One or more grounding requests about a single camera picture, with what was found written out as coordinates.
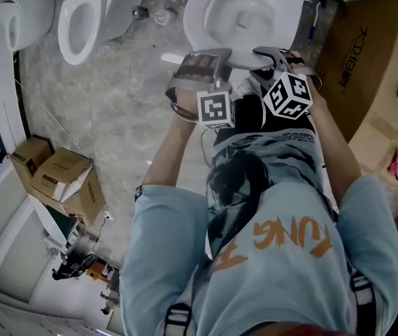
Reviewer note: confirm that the white smart toilet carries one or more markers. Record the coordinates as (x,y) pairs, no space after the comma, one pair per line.
(244,23)

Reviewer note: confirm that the stacked small cardboard boxes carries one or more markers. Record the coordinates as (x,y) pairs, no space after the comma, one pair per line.
(65,180)

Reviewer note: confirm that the person's light blue shirt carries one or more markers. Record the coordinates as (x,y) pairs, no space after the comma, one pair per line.
(272,275)

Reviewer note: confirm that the person's left hand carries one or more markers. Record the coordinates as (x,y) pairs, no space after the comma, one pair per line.
(197,66)

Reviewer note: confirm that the small brown cardboard box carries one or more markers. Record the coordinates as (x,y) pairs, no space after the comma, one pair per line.
(29,156)

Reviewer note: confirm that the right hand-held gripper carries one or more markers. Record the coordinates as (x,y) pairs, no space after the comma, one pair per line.
(289,96)

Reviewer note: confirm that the person's right hand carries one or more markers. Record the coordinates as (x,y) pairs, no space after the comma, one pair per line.
(296,61)

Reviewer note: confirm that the white rounded toilet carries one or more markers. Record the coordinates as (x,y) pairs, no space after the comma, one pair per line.
(27,12)

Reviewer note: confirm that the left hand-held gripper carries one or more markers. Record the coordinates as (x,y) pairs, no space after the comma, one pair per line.
(216,108)

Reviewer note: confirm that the person's bare neck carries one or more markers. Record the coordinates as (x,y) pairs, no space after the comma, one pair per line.
(279,329)

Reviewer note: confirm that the person's left forearm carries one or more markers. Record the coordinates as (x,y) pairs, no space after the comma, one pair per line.
(170,152)

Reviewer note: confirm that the small black device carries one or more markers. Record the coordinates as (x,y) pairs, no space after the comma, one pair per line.
(140,11)

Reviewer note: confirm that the large brown cardboard box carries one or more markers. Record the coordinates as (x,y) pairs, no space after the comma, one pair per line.
(359,65)

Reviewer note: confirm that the white floor drain cover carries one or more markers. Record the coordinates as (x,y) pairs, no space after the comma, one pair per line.
(162,16)

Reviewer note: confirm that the pink cloth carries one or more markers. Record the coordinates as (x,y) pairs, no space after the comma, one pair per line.
(396,163)

